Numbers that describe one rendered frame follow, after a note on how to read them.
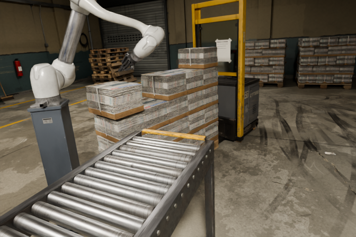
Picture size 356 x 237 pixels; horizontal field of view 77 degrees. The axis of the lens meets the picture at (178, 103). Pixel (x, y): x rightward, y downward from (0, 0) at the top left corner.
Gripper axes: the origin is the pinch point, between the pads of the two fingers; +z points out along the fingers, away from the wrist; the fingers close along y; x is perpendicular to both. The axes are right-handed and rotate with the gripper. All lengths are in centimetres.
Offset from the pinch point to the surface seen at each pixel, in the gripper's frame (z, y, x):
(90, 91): 29.8, 3.8, -14.7
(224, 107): 47, 63, 174
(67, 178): -25, 57, -68
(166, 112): 22, 41, 44
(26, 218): -36, 63, -87
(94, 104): 32.1, 14.4, -15.3
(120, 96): 5.2, 19.4, -6.9
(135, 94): 6.2, 20.4, 7.1
